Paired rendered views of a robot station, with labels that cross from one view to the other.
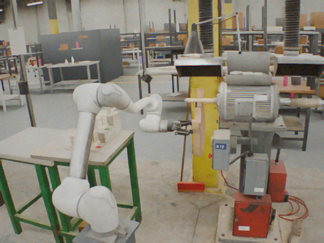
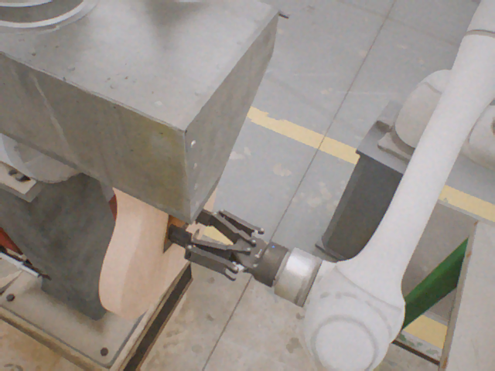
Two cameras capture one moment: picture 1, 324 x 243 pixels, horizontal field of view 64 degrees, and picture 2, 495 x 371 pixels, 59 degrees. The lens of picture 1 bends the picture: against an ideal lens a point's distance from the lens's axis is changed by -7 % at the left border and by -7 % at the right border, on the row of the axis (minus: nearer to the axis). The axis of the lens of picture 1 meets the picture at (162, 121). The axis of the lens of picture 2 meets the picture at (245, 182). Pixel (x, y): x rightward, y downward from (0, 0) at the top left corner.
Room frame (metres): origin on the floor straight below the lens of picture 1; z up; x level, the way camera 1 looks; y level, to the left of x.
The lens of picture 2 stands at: (2.22, -0.09, 1.77)
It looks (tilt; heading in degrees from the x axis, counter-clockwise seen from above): 56 degrees down; 185
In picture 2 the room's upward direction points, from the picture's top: 6 degrees clockwise
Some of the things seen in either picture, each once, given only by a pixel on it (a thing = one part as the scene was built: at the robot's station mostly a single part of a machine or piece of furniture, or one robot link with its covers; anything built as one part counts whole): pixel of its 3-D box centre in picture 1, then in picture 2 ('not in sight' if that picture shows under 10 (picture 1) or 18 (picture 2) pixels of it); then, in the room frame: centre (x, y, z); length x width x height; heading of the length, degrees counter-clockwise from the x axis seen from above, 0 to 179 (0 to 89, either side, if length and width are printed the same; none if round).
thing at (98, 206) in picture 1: (100, 206); (437, 107); (1.22, 0.35, 0.87); 0.18 x 0.16 x 0.22; 67
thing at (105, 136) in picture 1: (94, 133); not in sight; (2.04, 0.54, 0.98); 0.27 x 0.16 x 0.09; 74
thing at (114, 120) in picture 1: (102, 122); not in sight; (2.19, 0.49, 1.02); 0.27 x 0.15 x 0.17; 74
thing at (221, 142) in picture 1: (232, 152); not in sight; (1.53, -0.42, 0.99); 0.24 x 0.21 x 0.26; 74
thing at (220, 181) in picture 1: (206, 180); not in sight; (2.82, -0.47, 0.02); 0.40 x 0.40 x 0.02; 74
